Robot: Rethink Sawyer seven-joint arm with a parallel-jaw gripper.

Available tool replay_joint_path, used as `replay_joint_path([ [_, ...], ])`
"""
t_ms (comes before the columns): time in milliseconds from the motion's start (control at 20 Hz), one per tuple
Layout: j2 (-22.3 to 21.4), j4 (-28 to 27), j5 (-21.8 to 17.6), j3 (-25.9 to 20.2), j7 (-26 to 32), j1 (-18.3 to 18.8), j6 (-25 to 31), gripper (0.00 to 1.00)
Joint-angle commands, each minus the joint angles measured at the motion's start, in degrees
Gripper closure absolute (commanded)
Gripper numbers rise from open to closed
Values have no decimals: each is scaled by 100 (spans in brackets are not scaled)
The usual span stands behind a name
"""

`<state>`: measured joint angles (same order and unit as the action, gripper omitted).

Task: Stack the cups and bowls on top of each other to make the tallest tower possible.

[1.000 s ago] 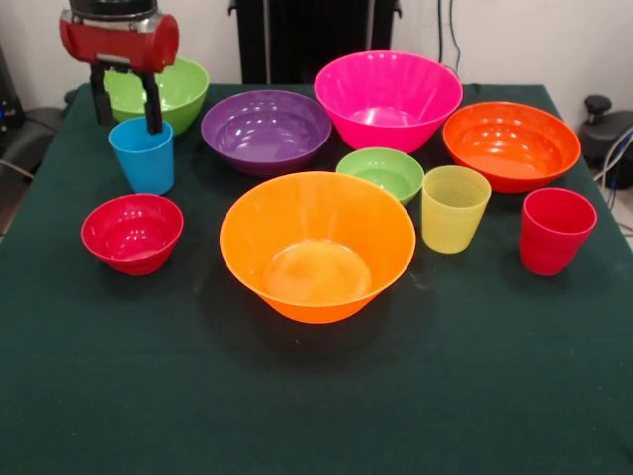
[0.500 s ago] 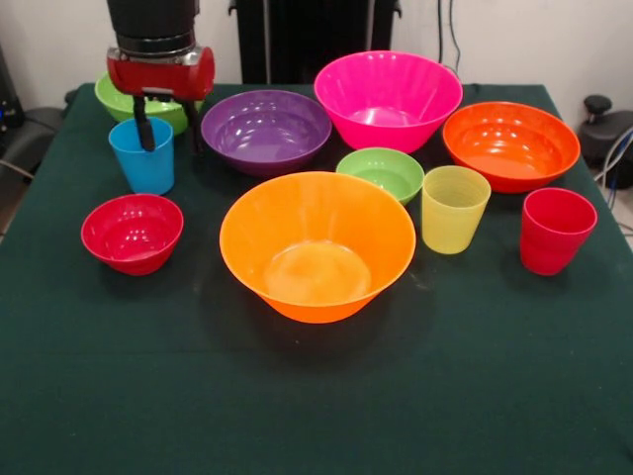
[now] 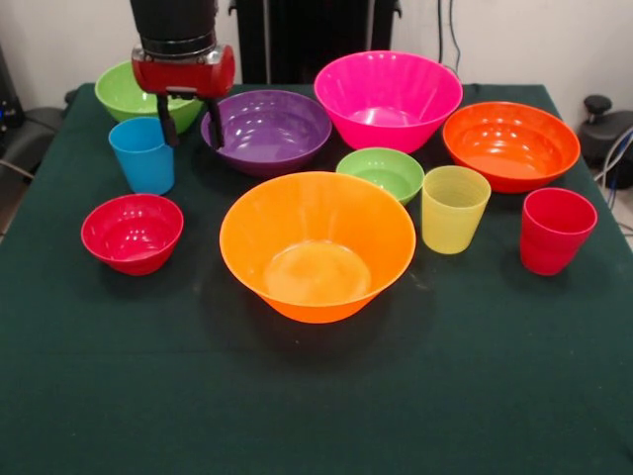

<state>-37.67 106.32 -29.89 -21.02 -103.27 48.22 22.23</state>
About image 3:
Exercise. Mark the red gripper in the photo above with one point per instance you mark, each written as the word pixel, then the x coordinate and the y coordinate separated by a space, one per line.
pixel 188 76

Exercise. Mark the blue cup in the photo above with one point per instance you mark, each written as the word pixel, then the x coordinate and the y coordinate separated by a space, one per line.
pixel 141 168

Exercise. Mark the red cup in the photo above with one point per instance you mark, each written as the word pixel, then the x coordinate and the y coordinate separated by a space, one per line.
pixel 549 242

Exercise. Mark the purple bowl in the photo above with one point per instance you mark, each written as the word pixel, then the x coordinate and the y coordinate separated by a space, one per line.
pixel 267 131

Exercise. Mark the large green bowl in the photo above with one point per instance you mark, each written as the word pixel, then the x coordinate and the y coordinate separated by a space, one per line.
pixel 114 99

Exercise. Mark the black table clamp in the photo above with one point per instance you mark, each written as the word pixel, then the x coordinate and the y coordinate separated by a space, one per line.
pixel 71 96

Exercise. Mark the small red bowl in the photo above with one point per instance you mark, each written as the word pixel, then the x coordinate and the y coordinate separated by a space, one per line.
pixel 131 237

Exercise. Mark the large orange bowl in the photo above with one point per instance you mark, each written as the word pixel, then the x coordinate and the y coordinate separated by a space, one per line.
pixel 316 232

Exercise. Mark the black electronics box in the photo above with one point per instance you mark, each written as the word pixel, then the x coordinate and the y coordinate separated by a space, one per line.
pixel 9 109

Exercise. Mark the small green bowl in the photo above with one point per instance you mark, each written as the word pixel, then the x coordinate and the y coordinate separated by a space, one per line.
pixel 381 170

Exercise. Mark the pink bowl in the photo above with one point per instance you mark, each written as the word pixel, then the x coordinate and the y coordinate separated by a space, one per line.
pixel 386 94

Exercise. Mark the dark green tablecloth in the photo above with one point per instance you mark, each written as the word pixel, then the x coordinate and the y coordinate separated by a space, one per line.
pixel 148 386

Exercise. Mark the yellow cup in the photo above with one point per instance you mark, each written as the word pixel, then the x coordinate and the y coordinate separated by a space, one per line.
pixel 452 222

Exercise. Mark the red-orange bowl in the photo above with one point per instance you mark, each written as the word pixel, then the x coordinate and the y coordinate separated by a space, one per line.
pixel 509 143

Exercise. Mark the black equipment with knob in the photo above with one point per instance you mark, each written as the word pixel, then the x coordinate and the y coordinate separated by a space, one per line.
pixel 610 136

